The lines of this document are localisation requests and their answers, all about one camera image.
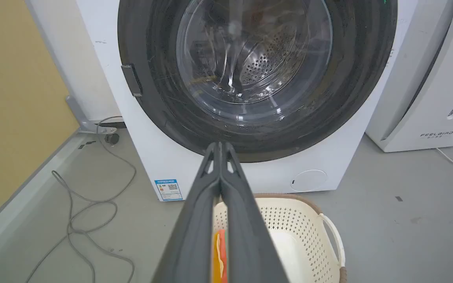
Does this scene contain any grey power cable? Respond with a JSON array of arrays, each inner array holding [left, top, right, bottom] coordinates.
[[25, 116, 137, 283]]

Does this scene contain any cream perforated laundry basket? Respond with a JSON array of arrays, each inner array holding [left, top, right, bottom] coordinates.
[[212, 193, 347, 283]]

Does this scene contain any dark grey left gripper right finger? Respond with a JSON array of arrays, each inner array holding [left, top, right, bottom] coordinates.
[[220, 141, 290, 283]]

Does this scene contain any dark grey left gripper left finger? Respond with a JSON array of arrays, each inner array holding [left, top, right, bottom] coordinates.
[[151, 141, 222, 283]]

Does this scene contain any white front-load washing machine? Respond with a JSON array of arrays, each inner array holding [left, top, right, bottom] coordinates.
[[26, 0, 453, 202]]

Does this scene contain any blue energy label sticker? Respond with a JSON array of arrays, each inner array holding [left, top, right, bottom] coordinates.
[[154, 179, 184, 202]]

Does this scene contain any orange and yellow cloth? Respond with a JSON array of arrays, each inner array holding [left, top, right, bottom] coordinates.
[[212, 230, 228, 283]]

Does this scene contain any grey door handle latch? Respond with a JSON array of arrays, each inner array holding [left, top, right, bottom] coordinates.
[[121, 63, 144, 97]]

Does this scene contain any round dark glass washer door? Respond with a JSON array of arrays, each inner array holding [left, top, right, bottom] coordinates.
[[117, 0, 398, 163]]

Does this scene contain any white Feelbird appliance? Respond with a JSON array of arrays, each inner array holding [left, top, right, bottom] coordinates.
[[365, 0, 453, 153]]

